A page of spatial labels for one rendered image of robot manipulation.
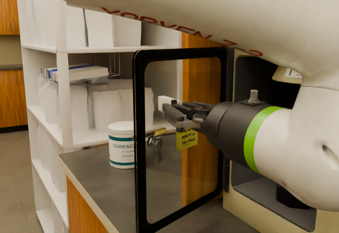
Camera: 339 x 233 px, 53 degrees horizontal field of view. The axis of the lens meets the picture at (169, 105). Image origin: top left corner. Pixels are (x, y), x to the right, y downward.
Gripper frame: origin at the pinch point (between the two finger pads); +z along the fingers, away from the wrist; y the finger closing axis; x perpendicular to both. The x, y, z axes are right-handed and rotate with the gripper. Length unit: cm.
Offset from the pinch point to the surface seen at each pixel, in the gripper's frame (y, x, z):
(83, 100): -16, 19, 116
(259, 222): -24.3, 31.5, -2.7
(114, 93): -31, 16, 109
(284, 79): -25.6, -4.2, -6.0
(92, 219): 3, 47, 46
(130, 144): -14, 25, 51
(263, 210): -24.3, 27.8, -3.5
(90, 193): 5, 34, 39
